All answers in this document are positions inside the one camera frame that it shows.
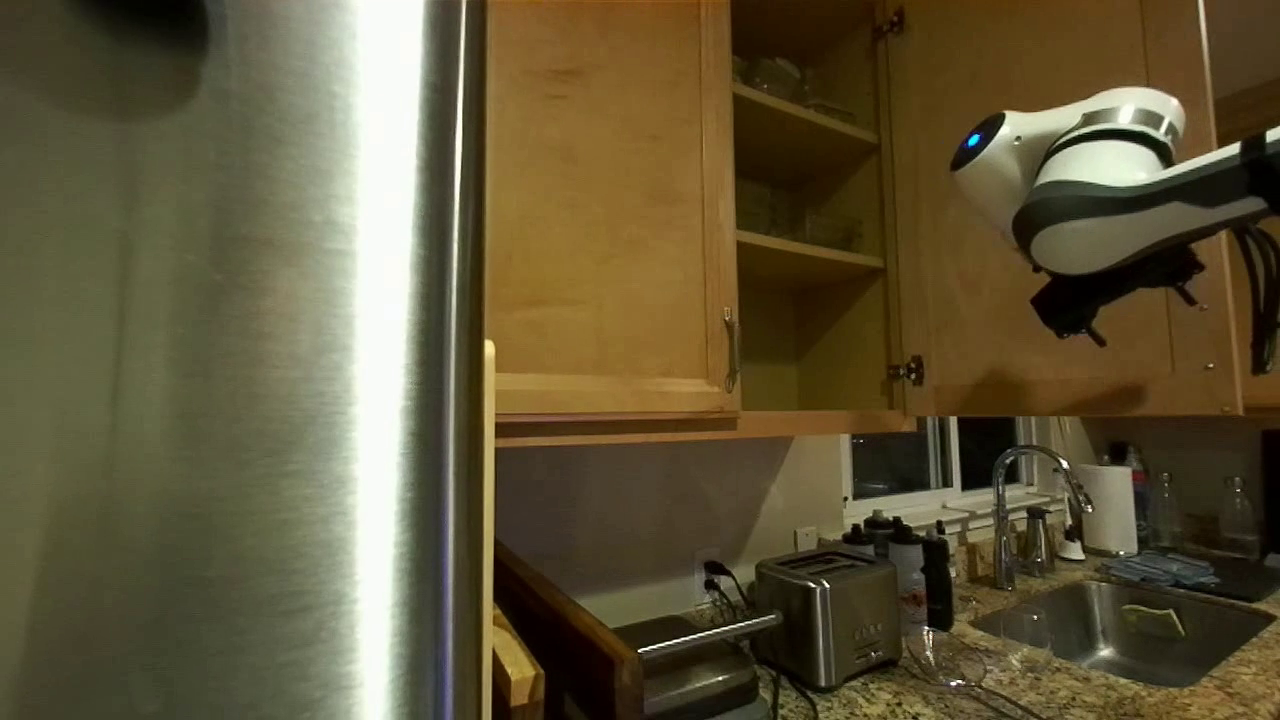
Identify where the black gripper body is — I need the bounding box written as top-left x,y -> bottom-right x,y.
1028,263 -> 1166,351

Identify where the wooden cupboard door with bumper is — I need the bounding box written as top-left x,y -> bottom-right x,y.
886,0 -> 1246,422

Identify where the plain wooden cupboard door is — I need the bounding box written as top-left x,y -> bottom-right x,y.
482,0 -> 744,428

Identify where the metal door hinge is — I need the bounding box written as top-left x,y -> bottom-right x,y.
886,350 -> 927,396
867,0 -> 912,44

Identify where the white paper towel roll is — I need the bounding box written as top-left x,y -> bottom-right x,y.
1077,458 -> 1143,560

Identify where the clear glass bottle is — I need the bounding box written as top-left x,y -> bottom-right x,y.
1143,465 -> 1193,558
1215,471 -> 1264,560

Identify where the chrome gooseneck faucet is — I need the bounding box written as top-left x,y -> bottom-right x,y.
988,442 -> 1100,598

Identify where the small white soap bottle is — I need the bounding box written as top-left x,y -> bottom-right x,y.
1056,511 -> 1091,568

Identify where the steel soap dispenser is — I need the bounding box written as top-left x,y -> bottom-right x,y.
1017,499 -> 1059,581

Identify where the white framed window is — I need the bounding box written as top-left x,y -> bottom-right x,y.
841,413 -> 1079,531

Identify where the stack of glass dishes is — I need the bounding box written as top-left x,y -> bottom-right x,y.
795,205 -> 867,258
734,175 -> 805,246

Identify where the blue grey dish cloth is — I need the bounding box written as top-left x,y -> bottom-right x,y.
1105,547 -> 1224,598

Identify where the dark bottle black cap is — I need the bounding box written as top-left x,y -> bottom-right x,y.
874,510 -> 927,547

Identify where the tall black bottle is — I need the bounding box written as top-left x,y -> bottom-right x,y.
924,523 -> 960,637

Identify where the dark drying mat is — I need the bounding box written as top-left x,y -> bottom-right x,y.
1171,547 -> 1280,608

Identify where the grey bottle black cap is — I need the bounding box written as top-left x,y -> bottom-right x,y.
845,511 -> 886,558

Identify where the stainless steel sink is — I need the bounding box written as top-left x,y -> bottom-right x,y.
968,573 -> 1280,698

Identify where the grey bottle orange label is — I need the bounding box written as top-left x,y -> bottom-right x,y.
886,538 -> 931,637

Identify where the clear glassware group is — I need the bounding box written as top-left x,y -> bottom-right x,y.
741,51 -> 845,115

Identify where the clear wine glass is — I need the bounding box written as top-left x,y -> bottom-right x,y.
909,621 -> 968,691

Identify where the silver two-slot toaster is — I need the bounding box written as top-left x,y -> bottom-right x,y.
750,547 -> 909,698

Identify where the dark striped wooden cutting board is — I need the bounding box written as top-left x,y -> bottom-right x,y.
482,531 -> 657,720

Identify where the light wooden cutting board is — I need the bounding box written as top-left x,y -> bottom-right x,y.
482,606 -> 551,720

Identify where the stainless steel refrigerator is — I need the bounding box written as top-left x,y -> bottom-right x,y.
0,0 -> 491,720

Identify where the narrow wooden wall cupboard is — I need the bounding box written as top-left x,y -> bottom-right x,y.
1235,77 -> 1280,422

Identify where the black cable strap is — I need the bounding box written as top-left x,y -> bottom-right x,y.
1235,125 -> 1280,211

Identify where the wooden wall cupboard with shelves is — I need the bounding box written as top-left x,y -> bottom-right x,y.
479,0 -> 924,452

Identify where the black power cord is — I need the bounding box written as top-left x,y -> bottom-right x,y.
696,558 -> 760,625

